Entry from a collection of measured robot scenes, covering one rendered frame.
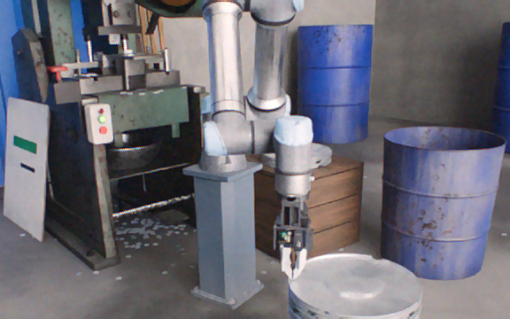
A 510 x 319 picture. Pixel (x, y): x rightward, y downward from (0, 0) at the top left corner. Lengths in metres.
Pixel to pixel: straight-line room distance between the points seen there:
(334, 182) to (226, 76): 0.93
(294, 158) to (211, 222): 0.65
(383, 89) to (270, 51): 3.92
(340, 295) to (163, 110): 1.23
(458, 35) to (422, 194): 3.16
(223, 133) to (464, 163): 0.94
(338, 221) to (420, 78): 3.14
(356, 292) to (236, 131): 0.43
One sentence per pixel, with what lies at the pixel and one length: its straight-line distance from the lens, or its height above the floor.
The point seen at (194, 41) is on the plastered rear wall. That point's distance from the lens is 3.82.
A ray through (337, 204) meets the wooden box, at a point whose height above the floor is 0.20.
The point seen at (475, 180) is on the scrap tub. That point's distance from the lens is 1.81.
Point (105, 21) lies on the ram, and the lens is 2.13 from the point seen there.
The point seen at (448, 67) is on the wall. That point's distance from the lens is 4.87.
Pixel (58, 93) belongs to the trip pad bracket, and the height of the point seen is 0.67.
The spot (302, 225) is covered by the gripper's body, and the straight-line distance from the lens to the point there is 1.05.
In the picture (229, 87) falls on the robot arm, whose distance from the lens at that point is 1.13.
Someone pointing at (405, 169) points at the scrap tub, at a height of 0.39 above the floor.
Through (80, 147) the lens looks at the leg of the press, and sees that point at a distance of 2.03.
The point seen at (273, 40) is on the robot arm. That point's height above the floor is 0.84.
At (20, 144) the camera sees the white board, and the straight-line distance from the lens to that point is 2.56.
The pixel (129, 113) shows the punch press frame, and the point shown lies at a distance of 2.01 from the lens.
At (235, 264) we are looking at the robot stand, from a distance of 1.62.
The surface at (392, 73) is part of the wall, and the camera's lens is 5.18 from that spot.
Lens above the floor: 0.86
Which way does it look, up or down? 19 degrees down
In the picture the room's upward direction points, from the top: 1 degrees counter-clockwise
